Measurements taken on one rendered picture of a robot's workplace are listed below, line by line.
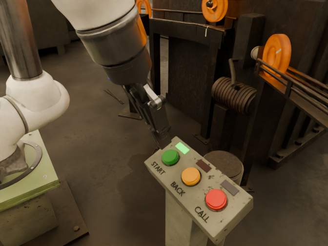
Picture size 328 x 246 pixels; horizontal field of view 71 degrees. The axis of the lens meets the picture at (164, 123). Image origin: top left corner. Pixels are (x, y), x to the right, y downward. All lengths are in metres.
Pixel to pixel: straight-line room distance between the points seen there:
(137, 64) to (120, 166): 1.11
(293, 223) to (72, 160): 1.23
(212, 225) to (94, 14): 0.39
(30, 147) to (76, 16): 0.82
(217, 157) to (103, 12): 0.52
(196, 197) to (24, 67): 0.69
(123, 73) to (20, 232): 0.94
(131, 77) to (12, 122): 0.63
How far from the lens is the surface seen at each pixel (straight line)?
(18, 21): 0.87
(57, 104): 0.98
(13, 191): 0.91
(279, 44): 0.93
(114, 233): 1.16
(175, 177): 0.53
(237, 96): 1.08
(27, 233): 1.19
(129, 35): 0.32
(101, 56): 0.34
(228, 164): 0.69
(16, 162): 0.99
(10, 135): 0.94
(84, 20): 0.31
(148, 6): 1.86
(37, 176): 0.93
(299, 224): 1.32
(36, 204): 1.09
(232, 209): 0.48
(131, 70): 0.35
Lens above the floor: 0.98
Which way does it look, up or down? 34 degrees down
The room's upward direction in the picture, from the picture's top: straight up
